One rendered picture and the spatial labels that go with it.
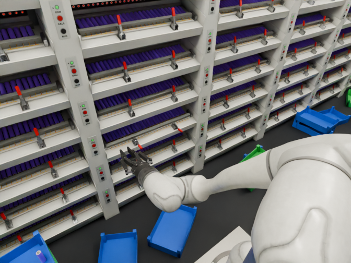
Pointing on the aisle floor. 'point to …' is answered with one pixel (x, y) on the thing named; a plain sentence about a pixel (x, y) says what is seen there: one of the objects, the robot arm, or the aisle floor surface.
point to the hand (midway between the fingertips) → (127, 153)
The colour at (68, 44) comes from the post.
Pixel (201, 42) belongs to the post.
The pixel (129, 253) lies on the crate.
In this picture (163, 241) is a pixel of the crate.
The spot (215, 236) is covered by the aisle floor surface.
